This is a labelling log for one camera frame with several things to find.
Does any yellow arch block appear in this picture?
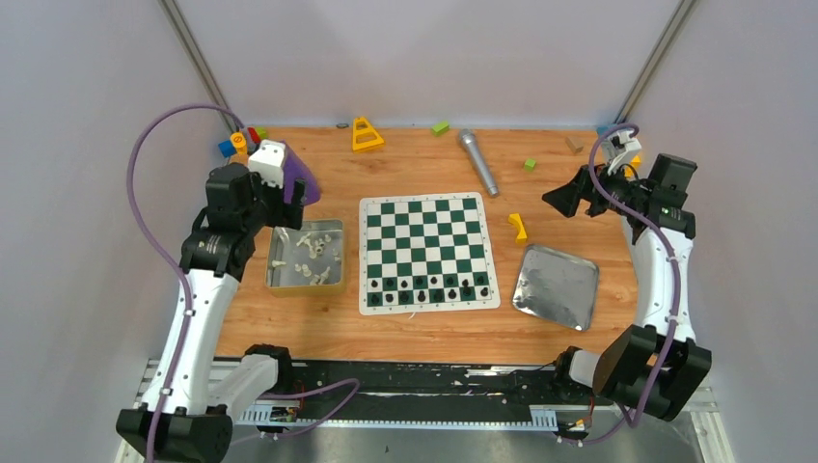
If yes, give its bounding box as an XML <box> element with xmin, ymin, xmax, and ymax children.
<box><xmin>507</xmin><ymin>213</ymin><xmax>529</xmax><ymax>245</ymax></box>

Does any green white chess board mat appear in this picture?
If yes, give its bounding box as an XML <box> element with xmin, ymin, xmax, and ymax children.
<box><xmin>358</xmin><ymin>192</ymin><xmax>502</xmax><ymax>315</ymax></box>

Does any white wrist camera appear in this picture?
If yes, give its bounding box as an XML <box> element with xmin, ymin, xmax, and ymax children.
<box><xmin>600</xmin><ymin>130</ymin><xmax>643</xmax><ymax>177</ymax></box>
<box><xmin>248</xmin><ymin>139</ymin><xmax>286</xmax><ymax>188</ymax></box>

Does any brown wooden block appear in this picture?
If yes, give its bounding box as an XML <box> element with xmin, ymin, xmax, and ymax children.
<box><xmin>565</xmin><ymin>136</ymin><xmax>585</xmax><ymax>154</ymax></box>

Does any blue cube block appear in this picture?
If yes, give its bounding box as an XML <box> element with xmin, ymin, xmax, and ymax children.
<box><xmin>217</xmin><ymin>140</ymin><xmax>237</xmax><ymax>158</ymax></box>

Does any green block far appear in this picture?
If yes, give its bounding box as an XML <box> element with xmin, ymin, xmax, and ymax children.
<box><xmin>430</xmin><ymin>121</ymin><xmax>450</xmax><ymax>137</ymax></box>

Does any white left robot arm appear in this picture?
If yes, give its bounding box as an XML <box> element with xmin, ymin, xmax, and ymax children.
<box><xmin>116</xmin><ymin>163</ymin><xmax>306</xmax><ymax>462</ymax></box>

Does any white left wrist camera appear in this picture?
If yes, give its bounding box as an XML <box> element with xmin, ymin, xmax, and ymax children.
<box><xmin>248</xmin><ymin>139</ymin><xmax>286</xmax><ymax>188</ymax></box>

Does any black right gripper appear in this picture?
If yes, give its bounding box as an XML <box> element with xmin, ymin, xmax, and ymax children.
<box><xmin>542</xmin><ymin>157</ymin><xmax>649</xmax><ymax>218</ymax></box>

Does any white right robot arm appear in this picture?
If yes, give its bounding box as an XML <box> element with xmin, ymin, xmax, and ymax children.
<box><xmin>542</xmin><ymin>153</ymin><xmax>712</xmax><ymax>422</ymax></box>

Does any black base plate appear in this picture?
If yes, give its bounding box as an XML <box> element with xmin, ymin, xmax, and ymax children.
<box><xmin>238</xmin><ymin>360</ymin><xmax>611</xmax><ymax>431</ymax></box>

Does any silver tin lid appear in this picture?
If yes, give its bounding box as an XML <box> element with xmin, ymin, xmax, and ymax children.
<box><xmin>511</xmin><ymin>244</ymin><xmax>600</xmax><ymax>332</ymax></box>

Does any gold tin box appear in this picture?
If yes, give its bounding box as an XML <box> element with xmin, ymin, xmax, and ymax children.
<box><xmin>265</xmin><ymin>219</ymin><xmax>346</xmax><ymax>297</ymax></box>

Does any purple metronome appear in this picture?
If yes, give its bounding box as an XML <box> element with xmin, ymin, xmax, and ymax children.
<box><xmin>283</xmin><ymin>144</ymin><xmax>321</xmax><ymax>205</ymax></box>

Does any yellow red blue brick stack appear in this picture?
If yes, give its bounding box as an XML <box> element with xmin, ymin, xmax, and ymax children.
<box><xmin>597</xmin><ymin>123</ymin><xmax>642</xmax><ymax>178</ymax></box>

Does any grey microphone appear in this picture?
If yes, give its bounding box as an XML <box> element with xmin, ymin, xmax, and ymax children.
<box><xmin>457</xmin><ymin>128</ymin><xmax>500</xmax><ymax>198</ymax></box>

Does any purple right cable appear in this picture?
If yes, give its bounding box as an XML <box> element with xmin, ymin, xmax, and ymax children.
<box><xmin>556</xmin><ymin>123</ymin><xmax>684</xmax><ymax>448</ymax></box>

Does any yellow cylinder block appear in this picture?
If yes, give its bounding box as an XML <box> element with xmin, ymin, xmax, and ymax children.
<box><xmin>230</xmin><ymin>131</ymin><xmax>249</xmax><ymax>155</ymax></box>

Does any red cylinder block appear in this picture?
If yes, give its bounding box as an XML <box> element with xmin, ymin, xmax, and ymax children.
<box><xmin>247</xmin><ymin>127</ymin><xmax>261</xmax><ymax>145</ymax></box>

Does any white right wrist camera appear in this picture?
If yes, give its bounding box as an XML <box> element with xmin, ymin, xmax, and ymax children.
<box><xmin>600</xmin><ymin>130</ymin><xmax>643</xmax><ymax>177</ymax></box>

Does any yellow triangle block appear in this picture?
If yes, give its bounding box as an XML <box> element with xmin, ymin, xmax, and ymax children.
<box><xmin>351</xmin><ymin>117</ymin><xmax>385</xmax><ymax>153</ymax></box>

